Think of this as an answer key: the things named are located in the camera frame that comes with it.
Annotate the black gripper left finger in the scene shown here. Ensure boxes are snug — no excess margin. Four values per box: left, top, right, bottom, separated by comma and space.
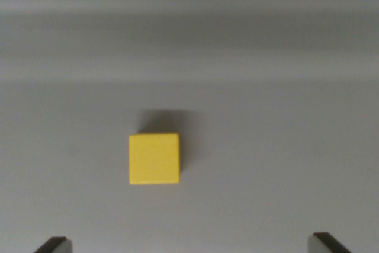
34, 236, 73, 253

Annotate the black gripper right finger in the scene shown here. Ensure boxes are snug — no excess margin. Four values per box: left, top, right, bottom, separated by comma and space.
307, 232, 353, 253

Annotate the white plastic tray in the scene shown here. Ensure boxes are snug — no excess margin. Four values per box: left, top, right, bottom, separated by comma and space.
0, 0, 379, 253

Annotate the yellow cube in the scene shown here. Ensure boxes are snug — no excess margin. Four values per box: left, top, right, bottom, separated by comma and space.
128, 132, 181, 185

